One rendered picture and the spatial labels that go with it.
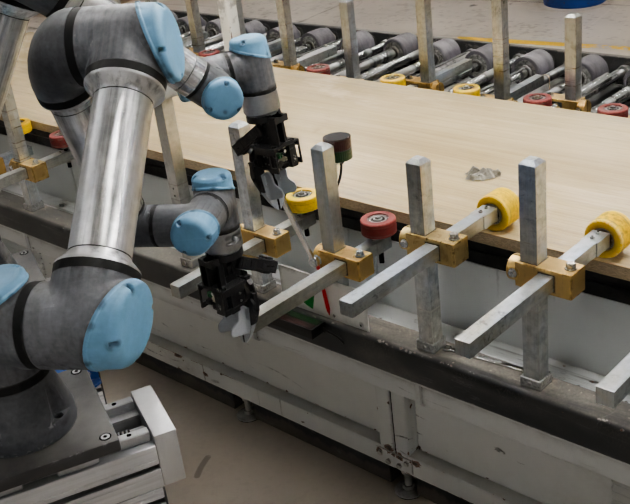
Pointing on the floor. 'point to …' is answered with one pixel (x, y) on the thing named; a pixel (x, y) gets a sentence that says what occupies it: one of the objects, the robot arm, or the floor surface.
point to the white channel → (228, 21)
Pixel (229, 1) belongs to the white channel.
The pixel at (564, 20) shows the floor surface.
